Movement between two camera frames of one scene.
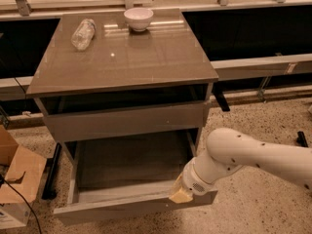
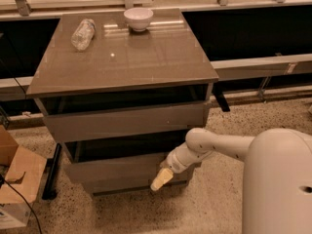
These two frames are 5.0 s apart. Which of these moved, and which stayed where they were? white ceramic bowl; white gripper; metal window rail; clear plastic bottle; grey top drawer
Moved: white gripper
Stayed: grey top drawer; white ceramic bowl; clear plastic bottle; metal window rail
